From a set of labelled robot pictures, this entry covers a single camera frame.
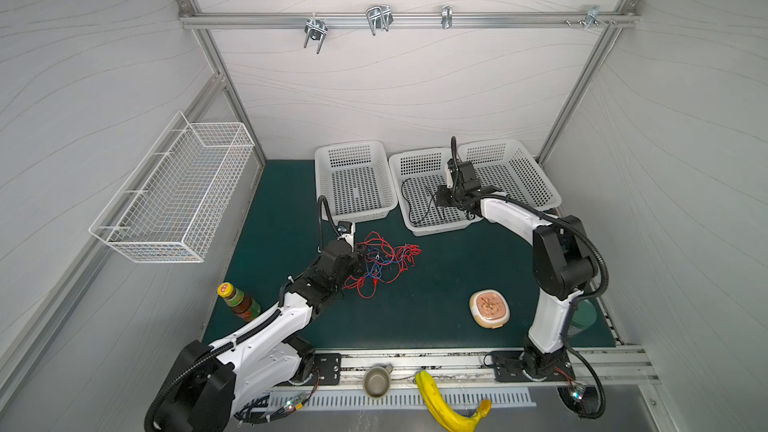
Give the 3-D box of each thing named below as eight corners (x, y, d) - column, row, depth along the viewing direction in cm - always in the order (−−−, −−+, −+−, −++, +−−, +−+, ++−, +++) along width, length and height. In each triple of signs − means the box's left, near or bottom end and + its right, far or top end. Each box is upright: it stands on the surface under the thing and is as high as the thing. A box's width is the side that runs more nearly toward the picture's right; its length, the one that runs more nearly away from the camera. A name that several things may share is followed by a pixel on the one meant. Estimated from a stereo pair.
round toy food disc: (472, 328, 81) (475, 325, 79) (467, 292, 87) (469, 289, 85) (511, 328, 81) (514, 325, 79) (502, 292, 88) (505, 289, 85)
